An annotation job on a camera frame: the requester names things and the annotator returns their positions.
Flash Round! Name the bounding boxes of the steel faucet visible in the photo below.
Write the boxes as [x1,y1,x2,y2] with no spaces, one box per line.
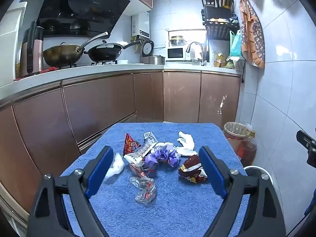
[185,41,204,64]

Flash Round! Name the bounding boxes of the white appliance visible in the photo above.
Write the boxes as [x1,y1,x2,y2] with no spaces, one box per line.
[0,1,28,87]

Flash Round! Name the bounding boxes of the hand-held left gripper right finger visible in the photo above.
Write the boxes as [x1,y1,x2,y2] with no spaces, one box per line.
[199,146,287,237]

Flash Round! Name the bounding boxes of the steel wok with handle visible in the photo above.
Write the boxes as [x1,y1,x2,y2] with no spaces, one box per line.
[43,31,109,68]

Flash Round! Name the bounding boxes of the clear plastic wrapper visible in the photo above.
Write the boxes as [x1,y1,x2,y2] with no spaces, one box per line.
[130,175,158,205]

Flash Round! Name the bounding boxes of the cooking oil bottle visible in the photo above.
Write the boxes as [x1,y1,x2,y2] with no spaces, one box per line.
[236,130,257,167]

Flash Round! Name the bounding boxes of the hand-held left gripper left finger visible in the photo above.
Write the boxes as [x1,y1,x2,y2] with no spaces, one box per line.
[27,146,114,237]

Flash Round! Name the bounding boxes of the black dish rack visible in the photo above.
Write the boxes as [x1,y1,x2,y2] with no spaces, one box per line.
[200,0,241,41]

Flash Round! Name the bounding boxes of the white round bin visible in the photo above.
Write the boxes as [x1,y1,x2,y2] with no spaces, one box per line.
[244,165,275,192]

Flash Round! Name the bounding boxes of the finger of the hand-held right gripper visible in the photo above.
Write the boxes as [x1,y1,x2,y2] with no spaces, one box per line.
[296,130,316,168]

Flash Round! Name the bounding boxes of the green plastic bag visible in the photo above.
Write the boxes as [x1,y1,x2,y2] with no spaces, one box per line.
[229,30,244,59]

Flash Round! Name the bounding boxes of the pot with glass lid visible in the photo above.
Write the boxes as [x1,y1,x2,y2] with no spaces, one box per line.
[169,36,186,47]

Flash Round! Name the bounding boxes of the white water heater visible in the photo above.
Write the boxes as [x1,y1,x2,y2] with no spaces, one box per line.
[131,11,151,40]

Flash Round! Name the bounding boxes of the purple wrapper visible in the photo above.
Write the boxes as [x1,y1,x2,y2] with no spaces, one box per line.
[144,145,181,169]

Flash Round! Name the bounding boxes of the dark red snack packet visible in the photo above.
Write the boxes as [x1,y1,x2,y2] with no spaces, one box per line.
[179,154,208,183]

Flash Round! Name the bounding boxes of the beige wastebasket with liner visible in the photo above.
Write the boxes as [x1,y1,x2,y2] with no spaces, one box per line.
[223,122,250,155]

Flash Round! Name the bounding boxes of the pink tall appliance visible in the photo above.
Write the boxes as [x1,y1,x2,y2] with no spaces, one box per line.
[19,21,44,77]

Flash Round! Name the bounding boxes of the white printed wrapper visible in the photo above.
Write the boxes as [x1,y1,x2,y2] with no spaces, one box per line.
[123,132,159,165]

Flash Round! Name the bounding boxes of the red flat board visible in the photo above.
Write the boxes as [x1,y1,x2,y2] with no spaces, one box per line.
[13,66,56,81]

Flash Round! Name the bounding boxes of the gas stove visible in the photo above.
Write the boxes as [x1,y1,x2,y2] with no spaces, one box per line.
[56,60,119,68]

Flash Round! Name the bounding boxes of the white plastic scrap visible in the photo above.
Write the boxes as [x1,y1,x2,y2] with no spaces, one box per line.
[105,153,125,178]

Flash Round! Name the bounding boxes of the yellow bottle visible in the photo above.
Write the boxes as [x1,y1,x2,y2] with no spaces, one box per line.
[215,52,227,67]

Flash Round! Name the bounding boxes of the black frying pan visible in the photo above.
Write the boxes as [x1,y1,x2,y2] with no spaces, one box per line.
[84,40,143,62]

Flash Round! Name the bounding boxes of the open rice cooker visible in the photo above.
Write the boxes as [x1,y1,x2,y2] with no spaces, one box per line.
[141,39,166,65]

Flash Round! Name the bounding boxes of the floral apron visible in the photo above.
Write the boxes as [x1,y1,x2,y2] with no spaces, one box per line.
[239,0,266,70]

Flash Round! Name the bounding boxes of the white microwave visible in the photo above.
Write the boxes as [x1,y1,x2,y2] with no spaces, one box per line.
[165,46,192,62]

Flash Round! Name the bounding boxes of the copper kitchen cabinets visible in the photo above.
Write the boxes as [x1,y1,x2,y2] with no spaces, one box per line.
[0,69,241,229]

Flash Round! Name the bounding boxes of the white tissue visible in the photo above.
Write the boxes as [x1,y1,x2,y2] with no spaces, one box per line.
[177,131,195,150]
[175,146,197,157]

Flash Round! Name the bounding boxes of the red triangular snack wrapper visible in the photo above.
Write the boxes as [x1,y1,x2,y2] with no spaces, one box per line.
[123,133,142,155]

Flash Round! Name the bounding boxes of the blue terry towel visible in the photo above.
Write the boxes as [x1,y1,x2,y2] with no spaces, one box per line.
[59,122,250,237]

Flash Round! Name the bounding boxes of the black range hood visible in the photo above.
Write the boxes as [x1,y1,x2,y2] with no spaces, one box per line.
[37,0,138,39]

